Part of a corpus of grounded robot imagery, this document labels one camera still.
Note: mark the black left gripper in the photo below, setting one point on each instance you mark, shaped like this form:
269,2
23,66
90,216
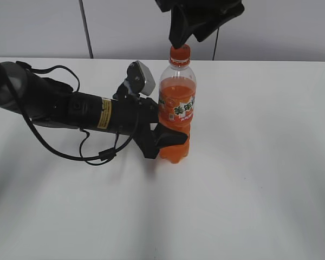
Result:
133,115

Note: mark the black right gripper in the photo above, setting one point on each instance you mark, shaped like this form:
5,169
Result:
201,18

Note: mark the orange soda plastic bottle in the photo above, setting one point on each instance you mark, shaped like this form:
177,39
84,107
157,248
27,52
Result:
177,90

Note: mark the orange bottle cap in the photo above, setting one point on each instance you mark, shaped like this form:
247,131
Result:
181,54

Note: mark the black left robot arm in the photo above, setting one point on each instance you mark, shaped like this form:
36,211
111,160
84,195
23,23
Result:
49,103

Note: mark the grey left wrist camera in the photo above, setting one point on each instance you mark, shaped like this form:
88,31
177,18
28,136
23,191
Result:
139,79

